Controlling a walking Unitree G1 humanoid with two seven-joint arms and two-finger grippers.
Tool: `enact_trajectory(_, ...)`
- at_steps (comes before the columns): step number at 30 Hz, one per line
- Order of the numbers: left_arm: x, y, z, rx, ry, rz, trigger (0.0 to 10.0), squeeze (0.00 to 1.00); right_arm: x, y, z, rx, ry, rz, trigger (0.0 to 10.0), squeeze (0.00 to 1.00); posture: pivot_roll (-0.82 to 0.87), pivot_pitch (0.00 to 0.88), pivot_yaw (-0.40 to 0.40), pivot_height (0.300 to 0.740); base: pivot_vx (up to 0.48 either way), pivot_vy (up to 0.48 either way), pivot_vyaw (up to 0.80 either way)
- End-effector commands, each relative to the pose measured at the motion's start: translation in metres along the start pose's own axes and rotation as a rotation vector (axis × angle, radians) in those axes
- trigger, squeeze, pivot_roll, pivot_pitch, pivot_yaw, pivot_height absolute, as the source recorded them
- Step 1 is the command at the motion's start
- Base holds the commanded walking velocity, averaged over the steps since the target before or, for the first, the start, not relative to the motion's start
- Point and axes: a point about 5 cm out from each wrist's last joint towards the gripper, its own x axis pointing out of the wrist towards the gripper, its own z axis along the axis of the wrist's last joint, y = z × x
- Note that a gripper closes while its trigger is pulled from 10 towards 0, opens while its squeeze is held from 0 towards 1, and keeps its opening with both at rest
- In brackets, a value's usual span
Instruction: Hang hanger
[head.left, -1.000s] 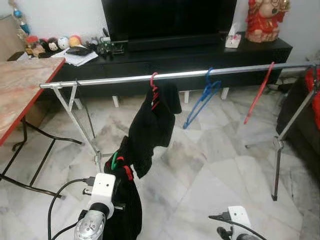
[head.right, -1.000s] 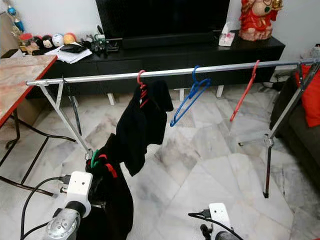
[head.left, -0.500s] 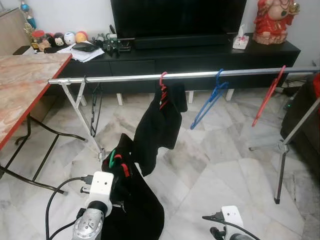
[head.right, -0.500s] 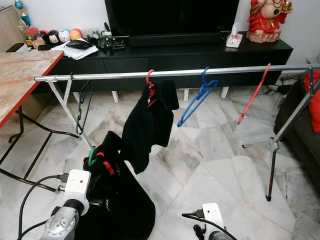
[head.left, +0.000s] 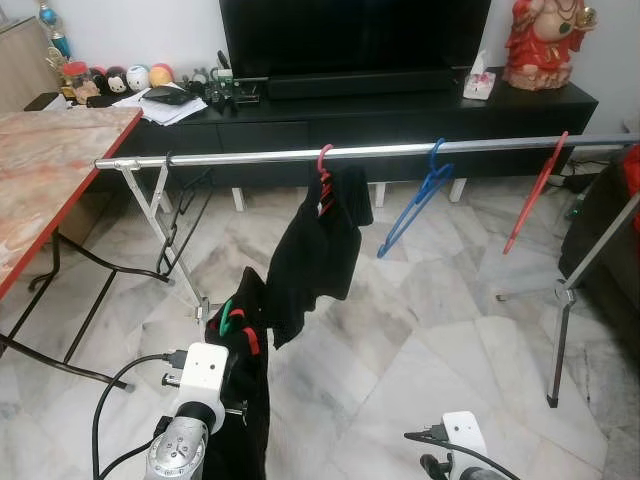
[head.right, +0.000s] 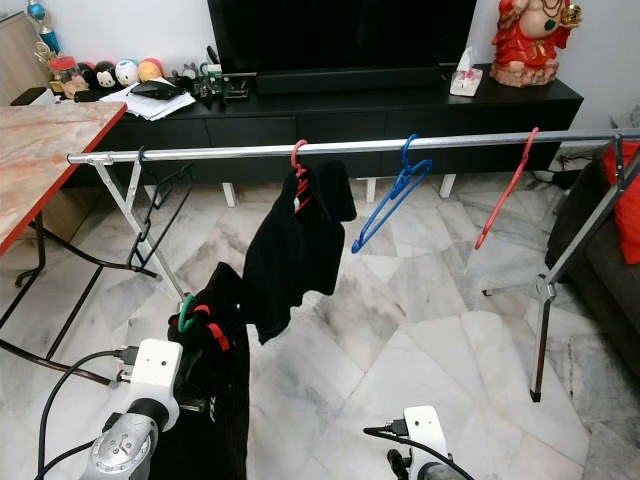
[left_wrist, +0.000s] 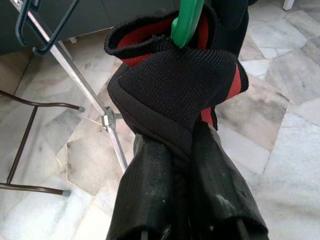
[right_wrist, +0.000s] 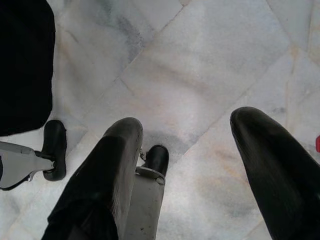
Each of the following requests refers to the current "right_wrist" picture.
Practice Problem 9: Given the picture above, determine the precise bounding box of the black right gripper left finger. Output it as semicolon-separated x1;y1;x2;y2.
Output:
41;117;145;240

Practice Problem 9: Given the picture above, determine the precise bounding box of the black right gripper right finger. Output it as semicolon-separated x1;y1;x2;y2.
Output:
229;106;320;240

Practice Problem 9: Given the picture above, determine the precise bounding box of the navy shirt red collar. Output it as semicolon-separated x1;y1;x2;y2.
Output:
0;0;56;137

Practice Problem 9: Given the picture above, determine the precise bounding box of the grey robot right leg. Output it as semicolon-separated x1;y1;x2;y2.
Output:
117;167;167;240

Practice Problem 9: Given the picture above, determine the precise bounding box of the black robot left foot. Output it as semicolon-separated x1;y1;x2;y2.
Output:
40;119;68;182

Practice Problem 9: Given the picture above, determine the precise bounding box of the black robot foot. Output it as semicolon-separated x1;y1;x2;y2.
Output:
40;119;68;182
143;144;170;176

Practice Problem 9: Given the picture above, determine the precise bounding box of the black robot right foot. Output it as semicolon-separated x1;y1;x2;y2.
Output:
143;144;170;176

